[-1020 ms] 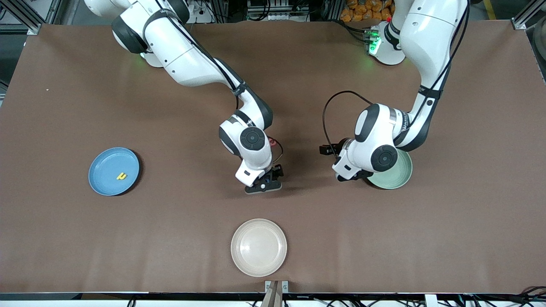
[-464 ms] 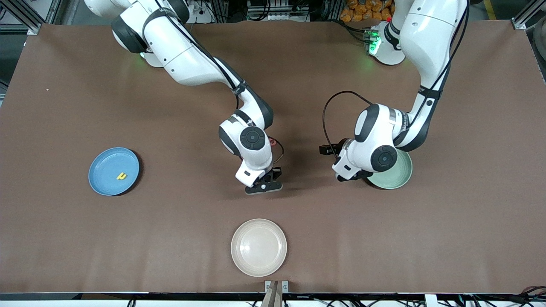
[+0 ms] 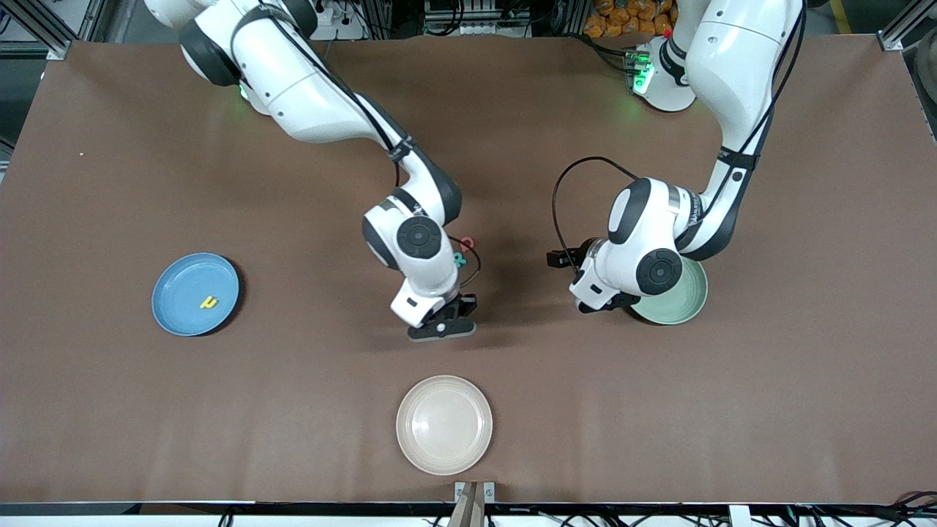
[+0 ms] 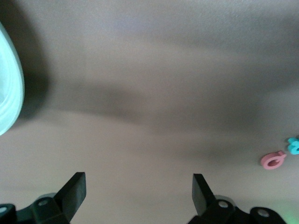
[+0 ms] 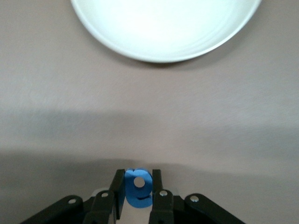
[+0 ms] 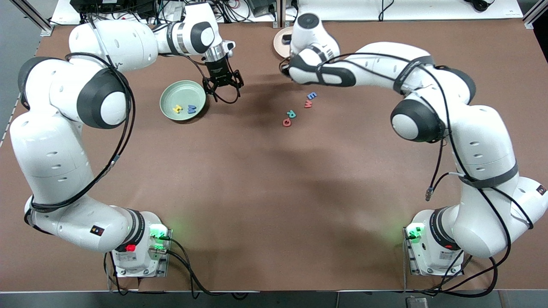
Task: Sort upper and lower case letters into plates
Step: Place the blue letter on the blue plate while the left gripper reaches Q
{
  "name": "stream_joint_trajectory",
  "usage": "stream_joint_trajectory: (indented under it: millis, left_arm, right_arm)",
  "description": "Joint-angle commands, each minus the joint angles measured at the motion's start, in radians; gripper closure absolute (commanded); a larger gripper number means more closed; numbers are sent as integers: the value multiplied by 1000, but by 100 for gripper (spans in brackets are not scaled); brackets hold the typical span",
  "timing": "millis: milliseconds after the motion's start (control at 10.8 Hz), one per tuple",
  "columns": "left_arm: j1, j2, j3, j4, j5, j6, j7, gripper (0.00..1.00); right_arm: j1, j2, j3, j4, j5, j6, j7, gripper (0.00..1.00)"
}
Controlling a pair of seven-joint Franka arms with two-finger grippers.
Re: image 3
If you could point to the white power strip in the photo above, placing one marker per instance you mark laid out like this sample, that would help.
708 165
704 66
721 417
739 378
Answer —
340 16

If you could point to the beige plate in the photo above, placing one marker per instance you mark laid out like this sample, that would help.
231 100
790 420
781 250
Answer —
444 425

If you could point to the aluminium frame profile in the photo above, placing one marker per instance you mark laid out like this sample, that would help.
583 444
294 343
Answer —
62 47
897 38

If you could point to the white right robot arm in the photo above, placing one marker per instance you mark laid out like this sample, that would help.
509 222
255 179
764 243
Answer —
307 88

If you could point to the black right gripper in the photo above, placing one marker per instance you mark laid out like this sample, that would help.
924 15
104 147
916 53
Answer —
467 308

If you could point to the brown table cover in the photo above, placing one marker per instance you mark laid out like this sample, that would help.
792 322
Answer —
659 410

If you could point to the blue plate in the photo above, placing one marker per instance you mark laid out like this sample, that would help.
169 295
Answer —
183 285

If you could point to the black equipment rack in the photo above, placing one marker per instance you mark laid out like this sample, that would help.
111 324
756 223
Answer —
476 18

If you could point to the green plate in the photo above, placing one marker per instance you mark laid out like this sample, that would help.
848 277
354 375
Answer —
684 300

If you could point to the orange packets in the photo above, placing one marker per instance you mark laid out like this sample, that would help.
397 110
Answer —
629 18

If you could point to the camera mount pole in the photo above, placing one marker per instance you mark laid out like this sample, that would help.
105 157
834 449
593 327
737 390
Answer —
470 512

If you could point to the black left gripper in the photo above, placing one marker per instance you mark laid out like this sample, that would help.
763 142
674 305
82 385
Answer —
578 258

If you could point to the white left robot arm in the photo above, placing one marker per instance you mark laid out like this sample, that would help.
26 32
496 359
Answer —
739 58

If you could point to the white table edge rail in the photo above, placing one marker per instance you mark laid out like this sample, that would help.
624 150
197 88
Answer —
73 521

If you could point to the yellow small letter h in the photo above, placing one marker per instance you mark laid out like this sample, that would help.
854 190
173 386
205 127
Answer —
208 301

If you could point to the metal table edge bracket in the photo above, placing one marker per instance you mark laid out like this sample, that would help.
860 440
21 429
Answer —
460 490

